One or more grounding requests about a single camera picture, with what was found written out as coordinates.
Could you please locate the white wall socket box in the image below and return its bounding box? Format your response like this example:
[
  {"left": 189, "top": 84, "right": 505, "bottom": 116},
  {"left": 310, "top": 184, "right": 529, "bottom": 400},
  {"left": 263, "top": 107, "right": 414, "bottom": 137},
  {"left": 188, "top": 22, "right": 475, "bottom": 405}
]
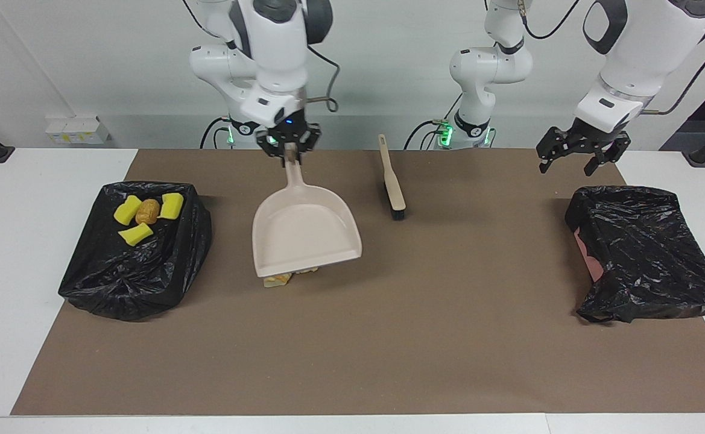
[{"left": 45, "top": 116, "right": 111, "bottom": 146}]

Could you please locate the beige hand brush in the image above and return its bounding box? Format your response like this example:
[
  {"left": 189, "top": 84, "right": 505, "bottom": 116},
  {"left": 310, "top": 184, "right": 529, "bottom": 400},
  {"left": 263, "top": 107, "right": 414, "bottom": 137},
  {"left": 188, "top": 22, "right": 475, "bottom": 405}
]
[{"left": 378, "top": 134, "right": 408, "bottom": 221}]

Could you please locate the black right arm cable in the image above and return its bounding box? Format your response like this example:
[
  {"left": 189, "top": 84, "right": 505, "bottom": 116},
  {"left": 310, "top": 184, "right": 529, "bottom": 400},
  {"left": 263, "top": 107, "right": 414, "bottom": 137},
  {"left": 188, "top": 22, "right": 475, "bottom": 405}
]
[{"left": 304, "top": 45, "right": 341, "bottom": 113}]

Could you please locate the pink bin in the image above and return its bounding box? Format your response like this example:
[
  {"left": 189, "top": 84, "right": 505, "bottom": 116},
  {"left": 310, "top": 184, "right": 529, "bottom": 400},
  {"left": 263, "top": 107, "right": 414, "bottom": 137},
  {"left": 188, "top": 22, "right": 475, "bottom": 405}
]
[{"left": 573, "top": 225, "right": 607, "bottom": 283}]

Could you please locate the beige plastic dustpan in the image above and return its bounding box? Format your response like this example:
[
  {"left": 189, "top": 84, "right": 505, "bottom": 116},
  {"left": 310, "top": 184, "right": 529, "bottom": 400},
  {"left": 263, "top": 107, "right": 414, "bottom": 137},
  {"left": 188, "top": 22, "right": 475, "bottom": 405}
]
[{"left": 251, "top": 142, "right": 364, "bottom": 278}]

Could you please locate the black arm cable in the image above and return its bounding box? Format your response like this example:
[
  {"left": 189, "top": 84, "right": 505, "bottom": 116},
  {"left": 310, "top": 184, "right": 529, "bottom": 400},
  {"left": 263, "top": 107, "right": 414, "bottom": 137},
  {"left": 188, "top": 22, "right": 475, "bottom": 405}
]
[
  {"left": 304, "top": 45, "right": 341, "bottom": 113},
  {"left": 518, "top": 0, "right": 705, "bottom": 116}
]

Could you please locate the black bag over pink bin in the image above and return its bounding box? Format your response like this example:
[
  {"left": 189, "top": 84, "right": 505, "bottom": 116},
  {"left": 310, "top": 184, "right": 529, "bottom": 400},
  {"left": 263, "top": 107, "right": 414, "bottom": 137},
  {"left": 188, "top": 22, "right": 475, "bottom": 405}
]
[{"left": 564, "top": 185, "right": 705, "bottom": 325}]

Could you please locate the black base cable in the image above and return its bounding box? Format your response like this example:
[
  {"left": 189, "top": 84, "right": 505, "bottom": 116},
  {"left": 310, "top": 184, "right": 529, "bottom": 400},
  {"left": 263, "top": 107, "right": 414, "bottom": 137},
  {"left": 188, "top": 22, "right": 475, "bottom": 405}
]
[
  {"left": 200, "top": 116, "right": 232, "bottom": 150},
  {"left": 403, "top": 119, "right": 449, "bottom": 150}
]

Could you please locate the brown bread roll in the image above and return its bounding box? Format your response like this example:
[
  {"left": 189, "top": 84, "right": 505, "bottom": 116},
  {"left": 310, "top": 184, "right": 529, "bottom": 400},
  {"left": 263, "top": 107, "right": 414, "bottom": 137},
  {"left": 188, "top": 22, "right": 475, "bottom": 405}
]
[{"left": 134, "top": 198, "right": 161, "bottom": 225}]

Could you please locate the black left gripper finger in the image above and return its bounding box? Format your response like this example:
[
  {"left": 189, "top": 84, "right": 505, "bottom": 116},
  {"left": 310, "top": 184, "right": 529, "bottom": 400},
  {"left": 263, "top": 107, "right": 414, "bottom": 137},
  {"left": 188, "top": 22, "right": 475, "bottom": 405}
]
[
  {"left": 536, "top": 125, "right": 573, "bottom": 175},
  {"left": 584, "top": 134, "right": 632, "bottom": 177}
]

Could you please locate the brown table mat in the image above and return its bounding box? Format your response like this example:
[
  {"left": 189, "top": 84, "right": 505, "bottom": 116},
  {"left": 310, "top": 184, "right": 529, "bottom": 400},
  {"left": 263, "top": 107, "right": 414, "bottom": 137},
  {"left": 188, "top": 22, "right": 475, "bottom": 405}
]
[{"left": 11, "top": 149, "right": 705, "bottom": 417}]

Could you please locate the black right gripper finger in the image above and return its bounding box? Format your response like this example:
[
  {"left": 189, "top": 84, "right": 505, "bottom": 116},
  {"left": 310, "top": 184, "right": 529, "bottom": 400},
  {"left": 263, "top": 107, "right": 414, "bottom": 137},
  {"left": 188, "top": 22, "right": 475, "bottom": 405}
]
[
  {"left": 295, "top": 122, "right": 323, "bottom": 156},
  {"left": 255, "top": 128, "right": 286, "bottom": 160}
]

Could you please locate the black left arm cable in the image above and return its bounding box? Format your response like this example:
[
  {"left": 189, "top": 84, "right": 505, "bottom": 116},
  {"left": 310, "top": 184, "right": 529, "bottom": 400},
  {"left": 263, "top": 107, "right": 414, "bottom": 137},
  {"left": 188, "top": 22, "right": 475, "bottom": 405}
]
[{"left": 518, "top": 0, "right": 705, "bottom": 116}]

